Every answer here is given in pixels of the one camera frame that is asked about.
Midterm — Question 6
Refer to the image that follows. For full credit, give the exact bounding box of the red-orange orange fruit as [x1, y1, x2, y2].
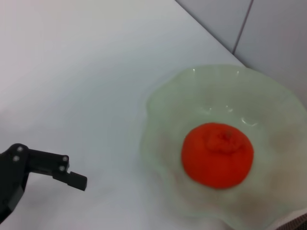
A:
[181, 122, 254, 190]

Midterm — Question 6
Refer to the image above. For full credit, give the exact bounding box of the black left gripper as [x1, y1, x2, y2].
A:
[0, 143, 88, 222]

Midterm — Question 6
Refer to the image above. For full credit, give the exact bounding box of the black mesh pen holder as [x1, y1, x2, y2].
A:
[268, 209, 307, 230]

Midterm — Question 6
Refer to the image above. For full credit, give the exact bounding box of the pale green wavy glass plate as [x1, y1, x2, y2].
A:
[139, 63, 307, 228]

